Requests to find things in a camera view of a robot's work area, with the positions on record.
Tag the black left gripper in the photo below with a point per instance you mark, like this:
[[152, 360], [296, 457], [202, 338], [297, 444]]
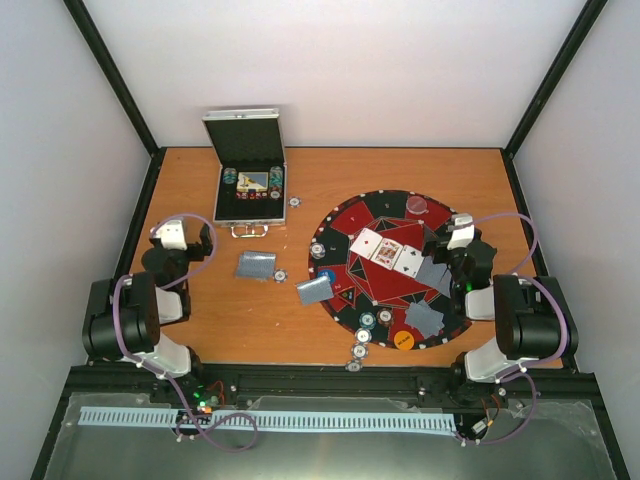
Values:
[[199, 254]]

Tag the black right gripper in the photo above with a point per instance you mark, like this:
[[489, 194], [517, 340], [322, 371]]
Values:
[[437, 244]]

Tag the face down blue card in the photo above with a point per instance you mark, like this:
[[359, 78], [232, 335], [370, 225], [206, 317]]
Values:
[[444, 284], [431, 274]]

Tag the clear dealer button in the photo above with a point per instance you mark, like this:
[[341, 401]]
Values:
[[416, 205]]

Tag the king face card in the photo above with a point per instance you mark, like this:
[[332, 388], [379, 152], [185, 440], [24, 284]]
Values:
[[387, 253]]

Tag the grey card deck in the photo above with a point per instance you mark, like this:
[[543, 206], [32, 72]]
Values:
[[256, 265]]

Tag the blue patterned playing card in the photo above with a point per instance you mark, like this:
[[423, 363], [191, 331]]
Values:
[[419, 315], [315, 290], [434, 328]]

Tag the ace of diamonds card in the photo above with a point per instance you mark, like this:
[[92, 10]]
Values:
[[366, 243]]

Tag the orange big blind button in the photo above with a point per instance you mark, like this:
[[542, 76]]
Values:
[[404, 340]]

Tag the blue green fifty chip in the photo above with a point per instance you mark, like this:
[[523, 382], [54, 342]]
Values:
[[367, 320]]

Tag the blue orange ten chip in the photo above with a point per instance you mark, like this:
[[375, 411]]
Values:
[[363, 336], [359, 351]]

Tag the blue small blind button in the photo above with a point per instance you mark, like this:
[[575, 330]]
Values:
[[328, 273]]

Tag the poker chip stack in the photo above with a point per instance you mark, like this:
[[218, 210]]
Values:
[[317, 250]]

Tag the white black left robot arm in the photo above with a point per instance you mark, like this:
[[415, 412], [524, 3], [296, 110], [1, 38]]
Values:
[[125, 316]]

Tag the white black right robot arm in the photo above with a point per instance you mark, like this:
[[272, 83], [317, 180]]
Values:
[[532, 324]]

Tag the round red black poker mat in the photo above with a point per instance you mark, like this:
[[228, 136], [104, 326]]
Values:
[[383, 211]]

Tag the red dice row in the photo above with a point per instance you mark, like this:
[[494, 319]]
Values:
[[252, 195]]

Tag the left poker chip row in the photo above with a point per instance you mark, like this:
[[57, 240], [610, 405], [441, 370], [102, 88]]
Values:
[[229, 176]]

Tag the poker chip row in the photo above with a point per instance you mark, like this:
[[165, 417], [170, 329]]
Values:
[[276, 182], [229, 176]]

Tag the boxed playing card deck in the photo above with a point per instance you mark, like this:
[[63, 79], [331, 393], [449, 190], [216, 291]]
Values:
[[252, 181]]

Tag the right poker chip row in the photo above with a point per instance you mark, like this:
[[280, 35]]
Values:
[[276, 182]]

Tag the aluminium poker chip case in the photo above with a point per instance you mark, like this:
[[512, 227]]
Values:
[[247, 140]]

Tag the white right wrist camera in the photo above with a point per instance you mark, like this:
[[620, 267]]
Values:
[[462, 231]]

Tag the light blue slotted cable duct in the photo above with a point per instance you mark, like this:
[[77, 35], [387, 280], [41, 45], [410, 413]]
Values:
[[273, 421]]

